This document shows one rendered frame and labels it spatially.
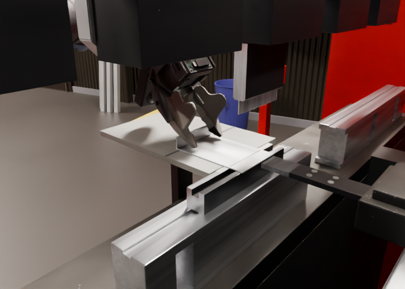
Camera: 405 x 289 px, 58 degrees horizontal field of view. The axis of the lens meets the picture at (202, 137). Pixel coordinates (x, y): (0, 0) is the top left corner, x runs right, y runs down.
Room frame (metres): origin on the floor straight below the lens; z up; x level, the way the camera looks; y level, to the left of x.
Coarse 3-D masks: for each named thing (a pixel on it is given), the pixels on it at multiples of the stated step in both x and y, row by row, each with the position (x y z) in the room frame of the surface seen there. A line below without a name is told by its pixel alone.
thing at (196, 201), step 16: (272, 144) 0.56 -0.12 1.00; (208, 176) 0.44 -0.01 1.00; (224, 176) 0.46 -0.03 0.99; (240, 176) 0.45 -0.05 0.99; (256, 176) 0.49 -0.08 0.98; (192, 192) 0.41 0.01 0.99; (208, 192) 0.40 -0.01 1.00; (224, 192) 0.43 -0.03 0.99; (192, 208) 0.41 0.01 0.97; (208, 208) 0.40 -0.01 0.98
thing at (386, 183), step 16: (272, 160) 0.49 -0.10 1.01; (288, 160) 0.49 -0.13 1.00; (288, 176) 0.45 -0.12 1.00; (304, 176) 0.43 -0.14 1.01; (320, 176) 0.43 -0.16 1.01; (336, 176) 0.43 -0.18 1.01; (384, 176) 0.40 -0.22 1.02; (400, 176) 0.38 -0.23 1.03; (336, 192) 0.40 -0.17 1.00; (352, 192) 0.39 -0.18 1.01; (368, 192) 0.36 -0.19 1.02; (384, 192) 0.34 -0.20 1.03; (400, 192) 0.34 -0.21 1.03; (368, 208) 0.34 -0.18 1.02; (384, 208) 0.33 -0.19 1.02; (400, 208) 0.33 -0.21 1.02; (368, 224) 0.34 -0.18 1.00; (384, 224) 0.33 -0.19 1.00; (400, 224) 0.32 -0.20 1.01; (400, 240) 0.31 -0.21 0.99
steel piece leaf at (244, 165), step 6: (252, 156) 0.51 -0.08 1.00; (258, 156) 0.51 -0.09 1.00; (264, 156) 0.51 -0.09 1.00; (270, 156) 0.51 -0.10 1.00; (240, 162) 0.49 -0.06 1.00; (246, 162) 0.49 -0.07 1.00; (252, 162) 0.49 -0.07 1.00; (258, 162) 0.49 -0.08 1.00; (234, 168) 0.47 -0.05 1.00; (240, 168) 0.47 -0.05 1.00; (246, 168) 0.47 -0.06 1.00
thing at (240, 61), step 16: (256, 48) 0.48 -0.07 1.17; (272, 48) 0.51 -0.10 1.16; (240, 64) 0.47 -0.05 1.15; (256, 64) 0.48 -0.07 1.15; (272, 64) 0.51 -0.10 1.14; (240, 80) 0.47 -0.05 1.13; (256, 80) 0.48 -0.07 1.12; (272, 80) 0.52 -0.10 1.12; (240, 96) 0.47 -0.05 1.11; (256, 96) 0.49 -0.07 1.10; (272, 96) 0.54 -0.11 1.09; (240, 112) 0.47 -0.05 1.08
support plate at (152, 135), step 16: (112, 128) 0.64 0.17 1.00; (128, 128) 0.64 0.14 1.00; (144, 128) 0.64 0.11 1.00; (160, 128) 0.64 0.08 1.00; (192, 128) 0.64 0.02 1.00; (224, 128) 0.64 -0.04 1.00; (128, 144) 0.57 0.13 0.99; (144, 144) 0.56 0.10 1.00; (160, 144) 0.56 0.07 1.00; (176, 144) 0.56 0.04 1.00; (256, 144) 0.56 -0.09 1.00; (176, 160) 0.50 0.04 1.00; (192, 160) 0.50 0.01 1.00
